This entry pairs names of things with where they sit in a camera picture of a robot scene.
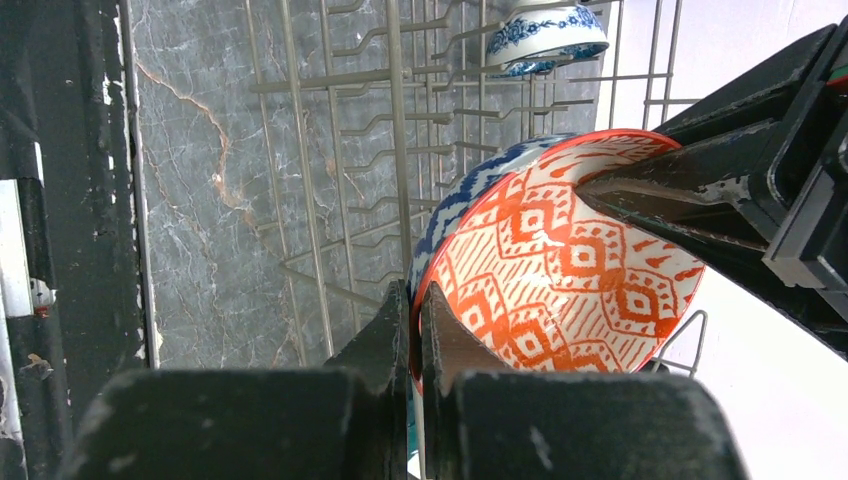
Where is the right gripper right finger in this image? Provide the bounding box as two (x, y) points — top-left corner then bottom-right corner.
(421, 285), (748, 479)

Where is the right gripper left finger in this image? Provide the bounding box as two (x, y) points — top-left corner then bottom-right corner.
(60, 281), (409, 479)

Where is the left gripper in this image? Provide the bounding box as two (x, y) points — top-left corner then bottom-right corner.
(577, 24), (847, 355)

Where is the blue white patterned bowl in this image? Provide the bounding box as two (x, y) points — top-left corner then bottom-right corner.
(409, 129), (705, 373)

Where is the white blue rimmed bowl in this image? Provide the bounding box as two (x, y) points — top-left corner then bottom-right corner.
(485, 1), (609, 78)

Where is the grey wire dish rack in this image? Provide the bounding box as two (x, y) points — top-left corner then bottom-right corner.
(243, 1), (688, 368)

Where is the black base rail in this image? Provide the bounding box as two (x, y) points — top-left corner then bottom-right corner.
(1, 1), (150, 479)

